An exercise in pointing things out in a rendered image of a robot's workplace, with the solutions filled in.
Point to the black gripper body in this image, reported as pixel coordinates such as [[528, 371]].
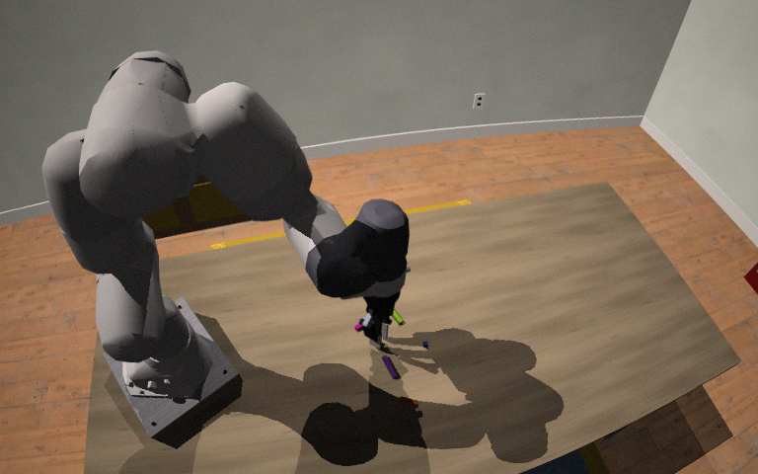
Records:
[[376, 303]]

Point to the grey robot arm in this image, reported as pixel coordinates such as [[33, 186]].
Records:
[[138, 155]]

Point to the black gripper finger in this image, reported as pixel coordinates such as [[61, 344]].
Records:
[[374, 335], [386, 321]]

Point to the purple rod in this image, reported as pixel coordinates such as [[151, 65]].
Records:
[[390, 367]]

